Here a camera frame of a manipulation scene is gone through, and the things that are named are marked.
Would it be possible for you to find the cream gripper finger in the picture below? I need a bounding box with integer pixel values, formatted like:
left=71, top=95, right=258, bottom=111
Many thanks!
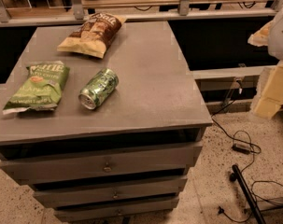
left=252, top=63, right=283, bottom=119
left=248, top=21, right=272, bottom=47

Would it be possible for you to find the green soda can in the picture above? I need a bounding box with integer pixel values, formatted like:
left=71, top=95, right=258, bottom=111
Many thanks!
left=78, top=68, right=119, bottom=110

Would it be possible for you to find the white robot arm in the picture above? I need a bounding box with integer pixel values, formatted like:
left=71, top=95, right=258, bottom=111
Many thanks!
left=248, top=8, right=283, bottom=119

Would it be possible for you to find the black power adapter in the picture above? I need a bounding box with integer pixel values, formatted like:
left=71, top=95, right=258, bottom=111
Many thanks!
left=232, top=144, right=250, bottom=154

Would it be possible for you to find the black stand leg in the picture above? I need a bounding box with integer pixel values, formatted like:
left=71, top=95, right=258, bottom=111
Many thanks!
left=232, top=164, right=266, bottom=224

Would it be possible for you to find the top grey drawer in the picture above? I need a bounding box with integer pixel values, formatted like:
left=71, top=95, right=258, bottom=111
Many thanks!
left=0, top=142, right=202, bottom=185

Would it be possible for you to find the grey drawer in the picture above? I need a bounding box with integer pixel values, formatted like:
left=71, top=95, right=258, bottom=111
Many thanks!
left=54, top=196, right=179, bottom=222
left=0, top=142, right=202, bottom=185
left=34, top=175, right=187, bottom=208

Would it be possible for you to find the grey drawer cabinet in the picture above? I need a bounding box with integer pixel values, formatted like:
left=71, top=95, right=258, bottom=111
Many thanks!
left=0, top=21, right=211, bottom=212

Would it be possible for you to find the brown chips bag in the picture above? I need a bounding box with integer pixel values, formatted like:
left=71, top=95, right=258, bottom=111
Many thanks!
left=57, top=12, right=126, bottom=59

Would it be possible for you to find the green Kettle chips bag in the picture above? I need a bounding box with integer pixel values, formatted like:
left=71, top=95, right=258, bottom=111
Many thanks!
left=3, top=61, right=70, bottom=115

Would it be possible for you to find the bottom grey drawer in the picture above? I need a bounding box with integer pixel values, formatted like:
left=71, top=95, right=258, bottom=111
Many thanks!
left=54, top=196, right=179, bottom=222

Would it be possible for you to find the middle grey drawer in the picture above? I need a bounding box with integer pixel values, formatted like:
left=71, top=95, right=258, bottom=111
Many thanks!
left=34, top=175, right=187, bottom=208

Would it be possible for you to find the black floor cable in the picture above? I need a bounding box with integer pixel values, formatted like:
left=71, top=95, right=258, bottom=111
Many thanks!
left=211, top=77, right=283, bottom=224

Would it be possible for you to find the metal railing frame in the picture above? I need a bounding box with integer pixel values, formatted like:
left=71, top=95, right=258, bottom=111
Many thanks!
left=0, top=0, right=283, bottom=27

